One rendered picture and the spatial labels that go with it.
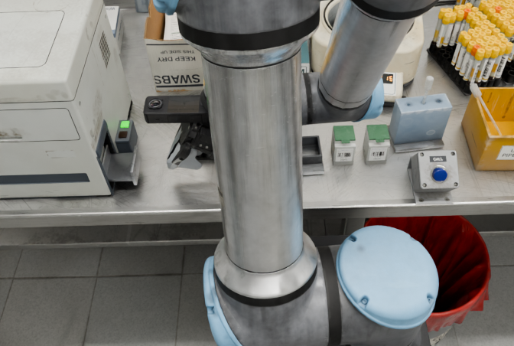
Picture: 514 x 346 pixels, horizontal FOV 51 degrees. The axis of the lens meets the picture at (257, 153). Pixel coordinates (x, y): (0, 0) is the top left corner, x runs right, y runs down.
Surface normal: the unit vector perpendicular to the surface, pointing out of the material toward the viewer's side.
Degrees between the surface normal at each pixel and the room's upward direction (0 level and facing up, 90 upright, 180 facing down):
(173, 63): 87
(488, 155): 90
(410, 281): 8
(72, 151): 90
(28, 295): 0
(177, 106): 2
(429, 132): 90
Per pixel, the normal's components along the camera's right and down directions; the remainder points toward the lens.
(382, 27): -0.12, 0.96
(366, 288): 0.10, -0.61
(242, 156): -0.33, 0.57
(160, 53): 0.00, 0.79
